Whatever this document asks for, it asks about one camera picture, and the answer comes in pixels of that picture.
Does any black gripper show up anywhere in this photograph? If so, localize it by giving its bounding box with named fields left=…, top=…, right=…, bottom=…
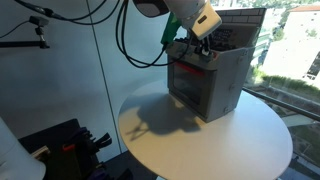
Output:
left=191, top=30, right=214, bottom=59

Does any grey toy oven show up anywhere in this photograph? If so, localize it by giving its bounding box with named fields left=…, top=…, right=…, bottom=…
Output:
left=165, top=7, right=268, bottom=124

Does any white building outside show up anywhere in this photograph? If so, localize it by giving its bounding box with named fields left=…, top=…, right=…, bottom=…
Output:
left=262, top=4, right=320, bottom=90

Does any black spring clamp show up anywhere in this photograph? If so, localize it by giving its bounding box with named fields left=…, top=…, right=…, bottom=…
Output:
left=89, top=132, right=114, bottom=155

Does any purple clamp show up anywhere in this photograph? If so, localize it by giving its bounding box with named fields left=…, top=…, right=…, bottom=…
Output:
left=70, top=126, right=93, bottom=142

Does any black storage box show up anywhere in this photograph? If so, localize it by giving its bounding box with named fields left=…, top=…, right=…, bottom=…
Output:
left=18, top=118, right=114, bottom=180

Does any beige flat strip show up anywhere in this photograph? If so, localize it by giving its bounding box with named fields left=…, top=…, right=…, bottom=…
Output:
left=31, top=145, right=51, bottom=160

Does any white rounded plastic cover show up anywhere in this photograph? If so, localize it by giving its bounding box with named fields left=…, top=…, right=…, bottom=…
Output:
left=0, top=116, right=47, bottom=180

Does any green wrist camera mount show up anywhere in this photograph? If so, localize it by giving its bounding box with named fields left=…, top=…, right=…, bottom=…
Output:
left=160, top=12, right=183, bottom=46

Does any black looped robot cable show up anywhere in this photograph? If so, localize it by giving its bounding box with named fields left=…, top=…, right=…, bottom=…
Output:
left=115, top=0, right=169, bottom=69
left=118, top=0, right=193, bottom=69

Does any dark horizontal window rail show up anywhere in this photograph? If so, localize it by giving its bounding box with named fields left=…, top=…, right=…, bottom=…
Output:
left=242, top=86, right=320, bottom=122

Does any black cable with inline connector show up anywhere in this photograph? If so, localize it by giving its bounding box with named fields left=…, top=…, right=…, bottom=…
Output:
left=13, top=0, right=124, bottom=26

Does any orange clamp handle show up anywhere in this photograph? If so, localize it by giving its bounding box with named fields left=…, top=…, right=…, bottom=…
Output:
left=62, top=143, right=76, bottom=152

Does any small black camera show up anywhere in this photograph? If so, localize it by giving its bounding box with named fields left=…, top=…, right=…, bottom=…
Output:
left=28, top=15, right=50, bottom=28

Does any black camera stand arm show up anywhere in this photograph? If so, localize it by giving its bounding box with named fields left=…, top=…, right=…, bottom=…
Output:
left=0, top=25, right=51, bottom=50

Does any thin black camera cable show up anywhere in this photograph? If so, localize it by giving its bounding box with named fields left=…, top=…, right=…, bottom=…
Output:
left=0, top=19, right=32, bottom=40

